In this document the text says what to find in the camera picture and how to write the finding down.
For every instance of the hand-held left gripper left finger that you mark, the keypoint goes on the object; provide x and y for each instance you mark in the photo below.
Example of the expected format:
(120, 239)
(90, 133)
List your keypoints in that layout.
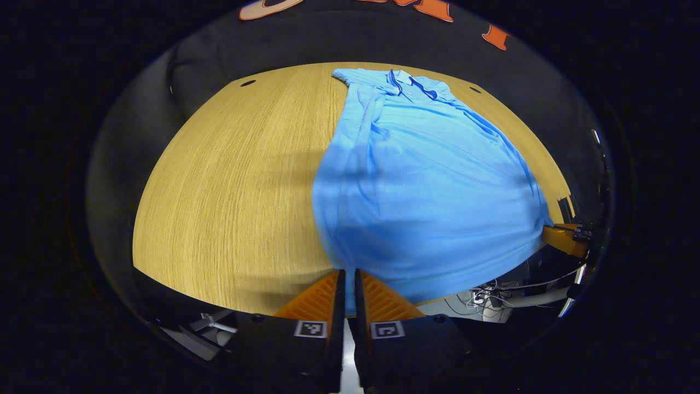
(340, 301)

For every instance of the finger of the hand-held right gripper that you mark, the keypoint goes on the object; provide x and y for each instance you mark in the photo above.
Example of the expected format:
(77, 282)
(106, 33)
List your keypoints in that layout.
(563, 238)

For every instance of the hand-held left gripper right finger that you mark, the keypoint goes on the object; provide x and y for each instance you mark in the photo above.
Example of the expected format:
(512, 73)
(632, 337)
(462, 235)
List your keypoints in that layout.
(359, 301)

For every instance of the light blue T-shirt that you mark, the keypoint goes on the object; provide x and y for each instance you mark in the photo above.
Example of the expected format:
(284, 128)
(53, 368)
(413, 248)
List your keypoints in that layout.
(426, 191)

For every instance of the grey chair base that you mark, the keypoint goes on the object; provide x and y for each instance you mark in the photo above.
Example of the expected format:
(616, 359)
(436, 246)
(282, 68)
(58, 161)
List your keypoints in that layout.
(213, 324)

